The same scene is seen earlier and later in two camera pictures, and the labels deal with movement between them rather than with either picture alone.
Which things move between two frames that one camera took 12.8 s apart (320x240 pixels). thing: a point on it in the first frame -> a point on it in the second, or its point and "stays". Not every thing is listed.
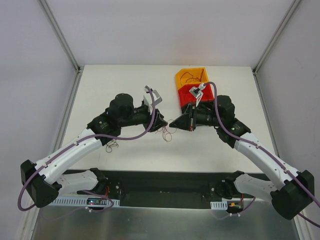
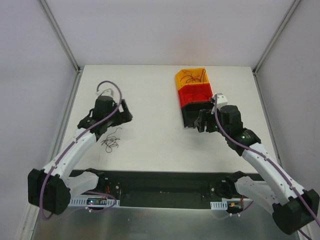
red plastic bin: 186,97 stays
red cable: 167,130 -> 198,97
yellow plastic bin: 191,76 stays
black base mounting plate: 170,189 stays
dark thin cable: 111,143 stays
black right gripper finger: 182,122 -> 200,122
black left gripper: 153,119 -> 119,114
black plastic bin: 200,110 stays
